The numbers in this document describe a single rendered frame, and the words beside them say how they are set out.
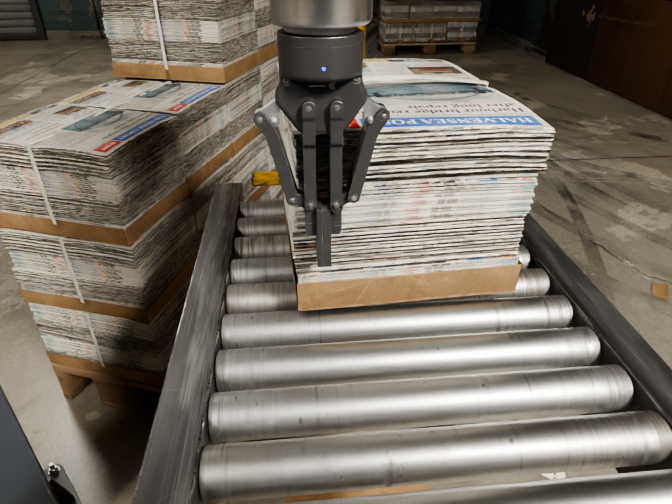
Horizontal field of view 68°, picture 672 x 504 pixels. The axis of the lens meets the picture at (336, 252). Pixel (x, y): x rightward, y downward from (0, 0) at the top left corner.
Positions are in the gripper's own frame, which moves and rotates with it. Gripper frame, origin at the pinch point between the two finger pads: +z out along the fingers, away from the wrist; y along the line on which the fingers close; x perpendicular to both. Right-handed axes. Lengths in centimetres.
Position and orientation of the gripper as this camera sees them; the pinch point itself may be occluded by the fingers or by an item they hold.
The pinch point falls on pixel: (323, 232)
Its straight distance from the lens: 53.8
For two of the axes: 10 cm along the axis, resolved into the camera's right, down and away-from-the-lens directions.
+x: 0.9, 5.3, -8.5
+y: -10.0, 0.5, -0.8
